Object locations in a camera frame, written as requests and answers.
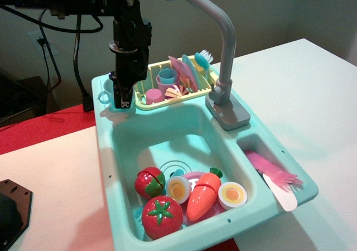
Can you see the pink upside-down cup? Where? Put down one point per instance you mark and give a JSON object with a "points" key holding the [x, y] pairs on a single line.
{"points": [[153, 96]]}

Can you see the teal toy sink unit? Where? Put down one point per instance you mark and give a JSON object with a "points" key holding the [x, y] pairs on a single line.
{"points": [[185, 136]]}

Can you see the dark box on floor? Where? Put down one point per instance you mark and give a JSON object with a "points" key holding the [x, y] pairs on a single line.
{"points": [[24, 99]]}

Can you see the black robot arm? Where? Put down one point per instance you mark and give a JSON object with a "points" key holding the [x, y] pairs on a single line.
{"points": [[131, 38]]}

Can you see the light blue toy cup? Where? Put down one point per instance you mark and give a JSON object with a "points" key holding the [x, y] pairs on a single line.
{"points": [[106, 95]]}

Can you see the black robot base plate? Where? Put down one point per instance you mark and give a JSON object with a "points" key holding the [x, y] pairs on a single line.
{"points": [[16, 203]]}

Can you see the right toy egg half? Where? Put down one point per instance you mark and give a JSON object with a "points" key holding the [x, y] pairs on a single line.
{"points": [[232, 195]]}

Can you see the toy carrot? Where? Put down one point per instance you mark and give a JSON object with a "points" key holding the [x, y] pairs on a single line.
{"points": [[204, 194]]}

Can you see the toy strawberry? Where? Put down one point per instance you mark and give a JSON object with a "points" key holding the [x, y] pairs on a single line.
{"points": [[150, 183]]}

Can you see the grey toy faucet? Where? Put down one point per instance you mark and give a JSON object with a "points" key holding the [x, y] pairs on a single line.
{"points": [[225, 107]]}

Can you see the white wall outlet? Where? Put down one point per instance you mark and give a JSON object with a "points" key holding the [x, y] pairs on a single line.
{"points": [[37, 39]]}

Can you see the pink toy plate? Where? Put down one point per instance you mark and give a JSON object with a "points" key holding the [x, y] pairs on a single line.
{"points": [[181, 70]]}

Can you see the pink toy fork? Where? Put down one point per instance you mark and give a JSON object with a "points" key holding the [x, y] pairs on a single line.
{"points": [[278, 175]]}

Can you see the striped toy shell food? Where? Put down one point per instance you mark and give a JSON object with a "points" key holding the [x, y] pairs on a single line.
{"points": [[175, 91]]}

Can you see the teal dish brush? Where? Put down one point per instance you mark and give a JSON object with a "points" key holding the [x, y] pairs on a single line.
{"points": [[204, 59]]}

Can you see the toy tomato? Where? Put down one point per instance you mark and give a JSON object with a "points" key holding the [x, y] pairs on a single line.
{"points": [[161, 216]]}

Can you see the toy egg half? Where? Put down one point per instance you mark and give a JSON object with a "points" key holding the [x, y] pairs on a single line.
{"points": [[178, 188], [232, 195]]}

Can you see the blue cup in rack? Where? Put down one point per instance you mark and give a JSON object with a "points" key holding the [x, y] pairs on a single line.
{"points": [[167, 76]]}

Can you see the red cloth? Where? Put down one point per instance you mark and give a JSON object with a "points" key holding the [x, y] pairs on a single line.
{"points": [[44, 128]]}

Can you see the blue toy plate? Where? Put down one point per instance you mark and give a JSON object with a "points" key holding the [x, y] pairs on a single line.
{"points": [[193, 73]]}

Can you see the left toy egg half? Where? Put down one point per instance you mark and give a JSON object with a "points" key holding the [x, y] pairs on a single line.
{"points": [[178, 188]]}

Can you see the purple cup in rack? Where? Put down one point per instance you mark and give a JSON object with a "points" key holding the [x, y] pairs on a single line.
{"points": [[163, 87]]}

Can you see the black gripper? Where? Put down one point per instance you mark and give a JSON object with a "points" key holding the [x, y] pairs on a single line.
{"points": [[130, 67]]}

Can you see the white toy knife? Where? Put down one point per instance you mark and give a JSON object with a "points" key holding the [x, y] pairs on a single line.
{"points": [[284, 196]]}

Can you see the yellow dish rack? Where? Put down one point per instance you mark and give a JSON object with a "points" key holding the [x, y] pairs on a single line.
{"points": [[143, 86]]}

